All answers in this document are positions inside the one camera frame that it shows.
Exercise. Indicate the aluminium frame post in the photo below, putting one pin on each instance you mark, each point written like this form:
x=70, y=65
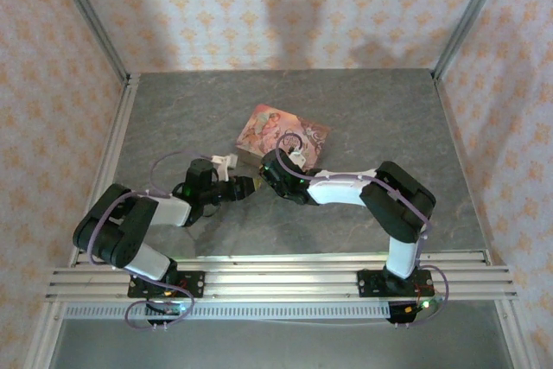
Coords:
x=471, y=14
x=86, y=14

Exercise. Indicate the aluminium table side rail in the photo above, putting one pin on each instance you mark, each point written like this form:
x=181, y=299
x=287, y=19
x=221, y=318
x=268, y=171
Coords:
x=123, y=118

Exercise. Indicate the black base electronics board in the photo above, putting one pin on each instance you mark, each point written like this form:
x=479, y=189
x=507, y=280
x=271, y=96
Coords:
x=408, y=310
x=166, y=308

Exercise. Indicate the aluminium frame cross beam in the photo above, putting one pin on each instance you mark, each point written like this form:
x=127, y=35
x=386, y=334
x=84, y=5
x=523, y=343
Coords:
x=281, y=278

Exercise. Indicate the pink decorated keepsake box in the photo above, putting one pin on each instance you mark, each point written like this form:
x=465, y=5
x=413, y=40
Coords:
x=268, y=127

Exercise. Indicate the aluminium frame leg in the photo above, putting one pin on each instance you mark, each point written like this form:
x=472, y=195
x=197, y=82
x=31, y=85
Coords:
x=514, y=334
x=47, y=334

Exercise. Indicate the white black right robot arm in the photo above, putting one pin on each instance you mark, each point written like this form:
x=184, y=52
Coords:
x=341, y=189

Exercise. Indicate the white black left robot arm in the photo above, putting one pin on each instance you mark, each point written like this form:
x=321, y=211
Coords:
x=173, y=211

